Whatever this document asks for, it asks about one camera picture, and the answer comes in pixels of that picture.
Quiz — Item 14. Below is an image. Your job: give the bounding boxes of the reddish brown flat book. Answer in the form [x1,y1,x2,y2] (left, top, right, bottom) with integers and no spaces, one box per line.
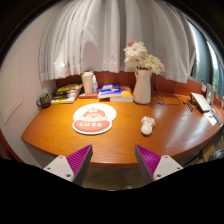
[78,92,100,100]

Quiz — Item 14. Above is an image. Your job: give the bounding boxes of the white laptop on stand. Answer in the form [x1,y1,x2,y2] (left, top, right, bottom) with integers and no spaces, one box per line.
[189,91,212,113]

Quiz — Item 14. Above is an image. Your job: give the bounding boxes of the orange book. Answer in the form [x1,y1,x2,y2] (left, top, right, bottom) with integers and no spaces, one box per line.
[109,85,134,103]

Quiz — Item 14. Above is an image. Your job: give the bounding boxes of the yellow and black book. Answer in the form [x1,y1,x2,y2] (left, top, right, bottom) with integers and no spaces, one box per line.
[55,83,83,94]

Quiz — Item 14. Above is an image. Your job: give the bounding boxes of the white and yellow book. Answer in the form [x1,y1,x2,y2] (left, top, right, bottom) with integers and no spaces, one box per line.
[50,94,81,105]

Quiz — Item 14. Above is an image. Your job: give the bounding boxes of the white curtain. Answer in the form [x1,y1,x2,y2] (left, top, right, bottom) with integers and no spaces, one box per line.
[38,0,198,84]

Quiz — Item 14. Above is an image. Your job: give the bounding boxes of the clear spray bottle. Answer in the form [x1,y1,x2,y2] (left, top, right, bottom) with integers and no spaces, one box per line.
[91,74,99,95]

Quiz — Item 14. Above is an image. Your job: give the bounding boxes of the white paper sheet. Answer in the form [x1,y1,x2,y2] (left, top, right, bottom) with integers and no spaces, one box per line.
[203,111,218,127]

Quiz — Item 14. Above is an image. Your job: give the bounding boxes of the black cable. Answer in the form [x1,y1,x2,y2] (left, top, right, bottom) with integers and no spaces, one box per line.
[150,73,183,106]

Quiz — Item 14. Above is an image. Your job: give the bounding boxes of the white ceramic pitcher vase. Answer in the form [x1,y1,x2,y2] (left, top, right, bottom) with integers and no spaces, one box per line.
[132,68,153,105]

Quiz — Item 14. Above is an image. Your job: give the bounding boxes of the cream lidded tumbler cup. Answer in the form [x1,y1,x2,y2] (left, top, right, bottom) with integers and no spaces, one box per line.
[80,70,95,95]

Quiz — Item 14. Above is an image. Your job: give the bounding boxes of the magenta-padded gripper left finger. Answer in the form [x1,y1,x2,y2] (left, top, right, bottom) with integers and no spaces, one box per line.
[43,143,94,187]

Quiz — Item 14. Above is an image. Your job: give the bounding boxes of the white computer mouse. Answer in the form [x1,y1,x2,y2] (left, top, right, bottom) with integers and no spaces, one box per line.
[140,115,156,136]

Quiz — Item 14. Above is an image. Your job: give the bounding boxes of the white pink cartoon mouse pad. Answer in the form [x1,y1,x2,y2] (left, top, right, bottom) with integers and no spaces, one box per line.
[72,102,118,136]

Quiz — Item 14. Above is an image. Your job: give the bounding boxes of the white flower bouquet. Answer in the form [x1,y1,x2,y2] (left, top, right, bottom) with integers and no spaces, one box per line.
[123,40,166,76]

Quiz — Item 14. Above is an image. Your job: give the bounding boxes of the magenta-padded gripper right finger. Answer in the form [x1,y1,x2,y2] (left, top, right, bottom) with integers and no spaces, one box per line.
[134,143,184,185]

